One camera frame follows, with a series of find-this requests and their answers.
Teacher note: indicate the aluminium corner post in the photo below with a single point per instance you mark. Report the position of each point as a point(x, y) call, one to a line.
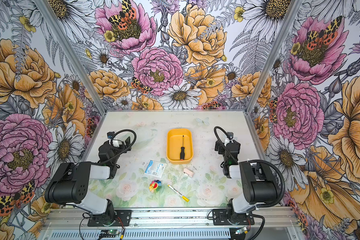
point(287, 24)
point(58, 30)

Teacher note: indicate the colourful flower toy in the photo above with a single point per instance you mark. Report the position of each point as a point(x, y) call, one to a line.
point(155, 186)

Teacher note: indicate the right aluminium corner post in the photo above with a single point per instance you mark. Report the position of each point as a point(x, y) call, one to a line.
point(287, 24)

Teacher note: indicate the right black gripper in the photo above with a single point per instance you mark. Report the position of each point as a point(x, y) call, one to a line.
point(221, 145)

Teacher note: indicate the yellow plastic bin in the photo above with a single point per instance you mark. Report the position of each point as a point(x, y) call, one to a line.
point(174, 143)

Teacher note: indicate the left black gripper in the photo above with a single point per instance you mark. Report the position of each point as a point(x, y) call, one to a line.
point(124, 149)

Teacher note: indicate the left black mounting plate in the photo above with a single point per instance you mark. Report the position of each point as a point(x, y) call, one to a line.
point(119, 218)

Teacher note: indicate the black orange screwdriver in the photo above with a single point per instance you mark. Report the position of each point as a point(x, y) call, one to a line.
point(182, 153)

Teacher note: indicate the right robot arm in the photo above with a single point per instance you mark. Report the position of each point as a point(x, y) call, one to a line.
point(263, 185)

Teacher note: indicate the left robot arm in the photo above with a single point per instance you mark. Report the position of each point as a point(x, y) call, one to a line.
point(70, 184)

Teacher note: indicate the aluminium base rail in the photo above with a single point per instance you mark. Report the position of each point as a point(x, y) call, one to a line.
point(169, 218)

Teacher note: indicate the pink eraser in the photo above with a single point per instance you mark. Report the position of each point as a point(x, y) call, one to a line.
point(188, 173)

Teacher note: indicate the green circuit board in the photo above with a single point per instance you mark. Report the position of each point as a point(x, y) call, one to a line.
point(111, 234)

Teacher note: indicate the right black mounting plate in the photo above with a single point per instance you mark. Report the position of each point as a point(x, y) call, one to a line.
point(224, 217)

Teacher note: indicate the left aluminium corner post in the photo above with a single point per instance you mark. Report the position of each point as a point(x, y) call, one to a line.
point(58, 30)

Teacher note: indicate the black mounting plate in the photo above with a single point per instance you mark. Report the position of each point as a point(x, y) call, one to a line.
point(119, 218)
point(224, 217)

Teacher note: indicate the white blue packet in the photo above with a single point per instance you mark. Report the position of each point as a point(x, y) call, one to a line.
point(155, 169)

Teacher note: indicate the white yellow marker pen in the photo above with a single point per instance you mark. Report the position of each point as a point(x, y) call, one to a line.
point(178, 193)

